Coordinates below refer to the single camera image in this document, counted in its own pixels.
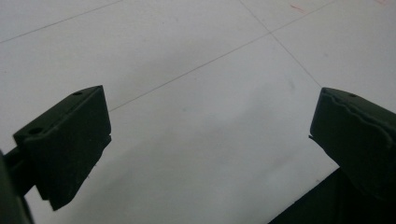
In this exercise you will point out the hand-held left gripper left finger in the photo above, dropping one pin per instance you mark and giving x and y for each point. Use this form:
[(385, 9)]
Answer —
[(68, 140)]

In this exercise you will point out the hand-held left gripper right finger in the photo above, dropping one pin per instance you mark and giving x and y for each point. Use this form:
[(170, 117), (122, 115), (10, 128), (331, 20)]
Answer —
[(358, 140)]

